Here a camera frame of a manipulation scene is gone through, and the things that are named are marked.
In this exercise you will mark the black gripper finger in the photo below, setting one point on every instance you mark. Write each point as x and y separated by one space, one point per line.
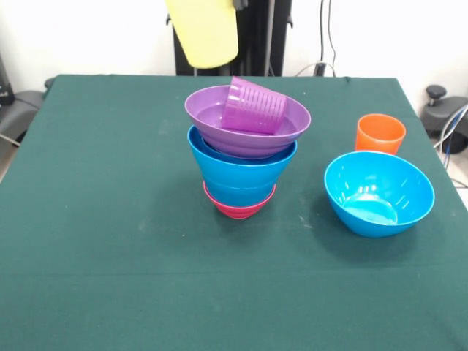
241 3

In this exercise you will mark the yellow cup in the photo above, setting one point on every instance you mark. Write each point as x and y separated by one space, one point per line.
204 33

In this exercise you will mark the purple cup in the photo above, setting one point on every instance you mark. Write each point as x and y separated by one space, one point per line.
256 108

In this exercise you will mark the wide purple bowl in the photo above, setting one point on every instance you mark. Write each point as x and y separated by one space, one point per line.
208 113

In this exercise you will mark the large blue bowl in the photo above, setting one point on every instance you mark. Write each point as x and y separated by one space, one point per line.
239 173
378 197

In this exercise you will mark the small red bowl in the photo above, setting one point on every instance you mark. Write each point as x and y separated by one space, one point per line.
239 212

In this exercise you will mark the black power plug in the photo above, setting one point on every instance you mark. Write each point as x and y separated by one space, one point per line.
320 68

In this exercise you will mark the orange cup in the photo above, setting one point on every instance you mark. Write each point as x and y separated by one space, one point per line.
380 137

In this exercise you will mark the dark grey chair base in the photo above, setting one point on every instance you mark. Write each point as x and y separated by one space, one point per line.
442 117

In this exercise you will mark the grey padded chair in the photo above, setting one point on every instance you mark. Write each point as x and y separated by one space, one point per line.
16 109

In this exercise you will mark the dark green tablecloth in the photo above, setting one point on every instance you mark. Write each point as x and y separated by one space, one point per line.
226 278

